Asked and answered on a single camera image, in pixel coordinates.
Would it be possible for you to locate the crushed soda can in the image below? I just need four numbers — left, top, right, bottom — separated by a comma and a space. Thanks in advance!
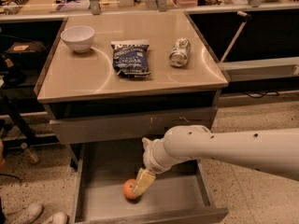
169, 37, 191, 67

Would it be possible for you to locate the white sneaker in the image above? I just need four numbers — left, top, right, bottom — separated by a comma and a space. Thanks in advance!
42, 212, 68, 224
4, 203, 44, 224

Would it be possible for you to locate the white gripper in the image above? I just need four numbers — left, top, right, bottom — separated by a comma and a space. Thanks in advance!
132, 137, 187, 196

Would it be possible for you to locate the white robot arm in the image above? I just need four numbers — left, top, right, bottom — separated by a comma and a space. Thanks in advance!
132, 125, 299, 196

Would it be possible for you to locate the black bag on shelf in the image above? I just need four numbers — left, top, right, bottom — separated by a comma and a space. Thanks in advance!
4, 41, 47, 69

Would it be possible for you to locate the grey drawer cabinet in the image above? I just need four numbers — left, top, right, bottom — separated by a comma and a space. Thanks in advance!
34, 10, 232, 171

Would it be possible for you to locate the plastic water bottle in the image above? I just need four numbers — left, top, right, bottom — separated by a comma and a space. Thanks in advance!
21, 143, 40, 164

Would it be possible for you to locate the open middle drawer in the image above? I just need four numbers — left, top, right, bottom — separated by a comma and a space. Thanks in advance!
71, 138, 228, 224

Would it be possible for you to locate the white sneaker right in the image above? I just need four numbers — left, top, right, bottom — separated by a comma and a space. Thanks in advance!
42, 212, 68, 224

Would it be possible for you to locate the white sneaker left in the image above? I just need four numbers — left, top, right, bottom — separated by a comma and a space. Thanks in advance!
4, 203, 44, 224

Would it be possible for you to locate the white bowl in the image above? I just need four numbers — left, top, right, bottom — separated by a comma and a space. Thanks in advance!
61, 25, 95, 53

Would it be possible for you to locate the orange fruit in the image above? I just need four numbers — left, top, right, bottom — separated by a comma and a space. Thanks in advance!
122, 179, 138, 200

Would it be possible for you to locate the blue chip bag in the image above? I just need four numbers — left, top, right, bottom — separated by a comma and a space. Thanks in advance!
111, 39, 150, 77

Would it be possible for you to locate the black cable on floor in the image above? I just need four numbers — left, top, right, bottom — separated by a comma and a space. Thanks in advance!
242, 90, 280, 99

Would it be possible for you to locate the closed top drawer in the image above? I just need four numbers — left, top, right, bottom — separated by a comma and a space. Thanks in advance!
50, 106, 217, 145

